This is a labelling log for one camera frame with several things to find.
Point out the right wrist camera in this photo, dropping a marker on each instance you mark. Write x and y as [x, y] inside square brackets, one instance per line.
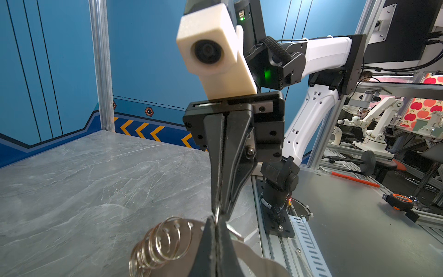
[211, 44]

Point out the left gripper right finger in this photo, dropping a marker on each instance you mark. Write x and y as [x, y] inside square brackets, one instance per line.
[227, 264]

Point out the aluminium front rail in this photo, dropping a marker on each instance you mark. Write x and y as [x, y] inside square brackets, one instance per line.
[296, 248]

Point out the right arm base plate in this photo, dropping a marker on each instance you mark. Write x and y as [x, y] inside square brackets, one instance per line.
[273, 208]

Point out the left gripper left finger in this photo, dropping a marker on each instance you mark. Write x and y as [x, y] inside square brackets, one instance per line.
[205, 260]

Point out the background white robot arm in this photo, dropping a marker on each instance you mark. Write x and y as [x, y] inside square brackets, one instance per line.
[373, 126]

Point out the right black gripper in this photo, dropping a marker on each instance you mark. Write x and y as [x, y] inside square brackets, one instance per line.
[226, 127]

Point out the black round stand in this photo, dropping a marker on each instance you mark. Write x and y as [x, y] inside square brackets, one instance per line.
[368, 164]

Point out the red pen on bench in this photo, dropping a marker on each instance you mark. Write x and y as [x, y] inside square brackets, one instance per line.
[372, 184]

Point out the orange black tape measure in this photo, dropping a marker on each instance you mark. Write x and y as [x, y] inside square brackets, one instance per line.
[403, 204]

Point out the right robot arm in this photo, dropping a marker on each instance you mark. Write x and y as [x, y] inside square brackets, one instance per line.
[312, 75]

